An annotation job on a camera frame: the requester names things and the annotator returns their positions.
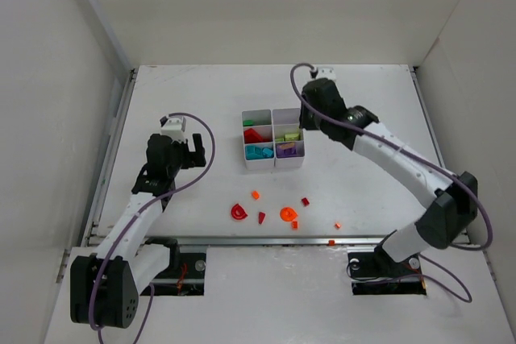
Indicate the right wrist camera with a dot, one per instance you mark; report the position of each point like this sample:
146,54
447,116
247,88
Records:
323,72

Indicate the red horseshoe lego piece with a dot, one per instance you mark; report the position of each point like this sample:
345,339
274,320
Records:
238,213

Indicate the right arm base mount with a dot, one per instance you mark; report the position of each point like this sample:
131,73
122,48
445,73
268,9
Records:
374,273

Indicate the red arch duplo brick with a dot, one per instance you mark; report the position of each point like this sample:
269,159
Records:
251,136

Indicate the light green curved lego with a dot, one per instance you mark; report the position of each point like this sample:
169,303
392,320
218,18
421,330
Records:
293,136

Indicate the purple lego brick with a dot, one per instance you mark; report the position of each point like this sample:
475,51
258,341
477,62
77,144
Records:
286,150

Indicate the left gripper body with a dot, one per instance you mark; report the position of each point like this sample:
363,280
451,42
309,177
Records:
189,155

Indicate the left clear divided container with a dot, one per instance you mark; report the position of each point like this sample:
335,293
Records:
258,145

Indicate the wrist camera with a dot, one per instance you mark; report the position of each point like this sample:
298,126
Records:
173,127
323,72

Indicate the metal table rail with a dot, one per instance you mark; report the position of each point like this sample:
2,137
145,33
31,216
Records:
275,241

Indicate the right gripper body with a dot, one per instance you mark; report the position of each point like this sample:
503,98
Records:
308,114

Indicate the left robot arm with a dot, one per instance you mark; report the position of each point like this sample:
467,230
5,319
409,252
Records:
106,284

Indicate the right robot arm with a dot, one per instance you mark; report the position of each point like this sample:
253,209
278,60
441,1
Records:
448,200

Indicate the teal curved lego brick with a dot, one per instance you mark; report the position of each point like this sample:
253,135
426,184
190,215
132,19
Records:
252,152

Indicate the red slope lego piece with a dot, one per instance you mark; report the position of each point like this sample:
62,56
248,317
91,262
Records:
261,217

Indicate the teal square lego brick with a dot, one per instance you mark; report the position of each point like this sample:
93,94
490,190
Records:
267,153

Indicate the clear divided container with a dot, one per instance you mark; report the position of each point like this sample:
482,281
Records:
287,121
258,145

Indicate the orange round lego piece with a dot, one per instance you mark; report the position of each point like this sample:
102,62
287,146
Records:
288,214

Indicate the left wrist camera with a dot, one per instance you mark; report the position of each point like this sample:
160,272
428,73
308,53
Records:
173,127

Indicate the right clear divided container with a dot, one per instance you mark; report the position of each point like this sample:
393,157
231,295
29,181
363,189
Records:
287,121

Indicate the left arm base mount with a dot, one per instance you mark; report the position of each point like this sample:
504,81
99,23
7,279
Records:
185,274

